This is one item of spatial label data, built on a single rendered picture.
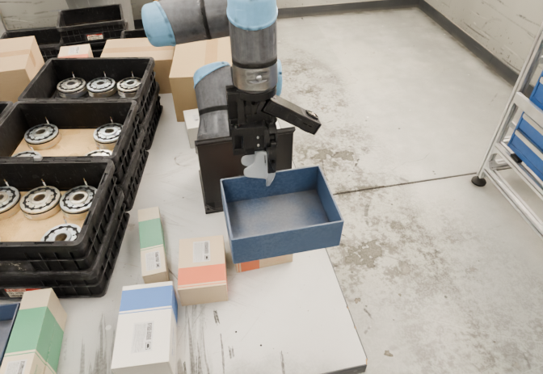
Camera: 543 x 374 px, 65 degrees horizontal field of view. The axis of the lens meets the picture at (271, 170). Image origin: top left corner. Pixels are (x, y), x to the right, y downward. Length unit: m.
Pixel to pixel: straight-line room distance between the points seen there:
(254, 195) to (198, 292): 0.36
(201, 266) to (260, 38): 0.66
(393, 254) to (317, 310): 1.10
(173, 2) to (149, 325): 0.69
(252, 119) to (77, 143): 0.88
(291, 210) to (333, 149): 1.88
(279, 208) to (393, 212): 1.58
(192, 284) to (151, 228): 0.24
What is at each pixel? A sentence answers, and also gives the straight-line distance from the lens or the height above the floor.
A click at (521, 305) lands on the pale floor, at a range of 2.25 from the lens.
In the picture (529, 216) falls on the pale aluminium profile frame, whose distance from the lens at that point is 2.44.
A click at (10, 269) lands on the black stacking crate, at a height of 0.84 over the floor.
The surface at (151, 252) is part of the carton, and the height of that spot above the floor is 0.76.
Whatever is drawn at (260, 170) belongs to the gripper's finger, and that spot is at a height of 1.16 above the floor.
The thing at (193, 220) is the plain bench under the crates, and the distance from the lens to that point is 1.35.
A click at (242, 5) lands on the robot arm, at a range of 0.66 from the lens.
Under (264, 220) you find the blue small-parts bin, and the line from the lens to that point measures 0.84.
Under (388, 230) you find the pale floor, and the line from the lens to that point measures 2.29.
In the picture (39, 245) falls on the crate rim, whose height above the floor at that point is 0.93.
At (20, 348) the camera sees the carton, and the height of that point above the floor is 0.82.
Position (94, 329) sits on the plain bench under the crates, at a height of 0.70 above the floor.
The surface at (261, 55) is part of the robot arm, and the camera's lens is 0.68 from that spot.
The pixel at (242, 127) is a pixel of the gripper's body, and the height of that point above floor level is 1.26.
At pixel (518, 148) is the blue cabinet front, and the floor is 0.36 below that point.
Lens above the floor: 1.69
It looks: 42 degrees down
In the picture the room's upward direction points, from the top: straight up
